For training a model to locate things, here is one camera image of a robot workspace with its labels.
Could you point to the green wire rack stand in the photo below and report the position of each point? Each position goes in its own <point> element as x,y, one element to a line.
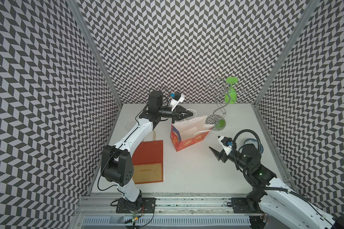
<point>224,94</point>

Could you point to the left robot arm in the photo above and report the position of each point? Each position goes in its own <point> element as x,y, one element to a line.
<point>116,160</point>

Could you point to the red printed paper bag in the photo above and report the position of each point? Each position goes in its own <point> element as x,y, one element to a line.
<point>190,131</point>

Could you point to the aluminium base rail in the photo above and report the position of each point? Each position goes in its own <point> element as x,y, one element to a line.
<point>172,211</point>

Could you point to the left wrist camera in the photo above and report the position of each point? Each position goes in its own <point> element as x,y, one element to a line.
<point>176,98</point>

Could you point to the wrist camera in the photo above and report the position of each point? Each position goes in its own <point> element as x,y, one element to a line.
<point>176,98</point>
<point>227,144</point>

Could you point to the clear plastic cup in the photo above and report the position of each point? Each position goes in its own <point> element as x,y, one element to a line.
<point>130,125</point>

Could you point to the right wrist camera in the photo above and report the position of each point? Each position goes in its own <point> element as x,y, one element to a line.
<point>227,144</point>

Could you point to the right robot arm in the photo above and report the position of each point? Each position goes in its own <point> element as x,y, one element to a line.
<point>269,193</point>

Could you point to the plain red paper bag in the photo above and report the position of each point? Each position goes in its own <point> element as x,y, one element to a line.
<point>148,162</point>

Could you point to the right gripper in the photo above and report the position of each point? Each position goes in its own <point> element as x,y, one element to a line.
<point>218,155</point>

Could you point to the blue white ceramic dish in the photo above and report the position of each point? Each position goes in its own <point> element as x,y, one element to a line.
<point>255,143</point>

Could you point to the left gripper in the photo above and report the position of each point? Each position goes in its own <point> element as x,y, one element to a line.
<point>177,114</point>

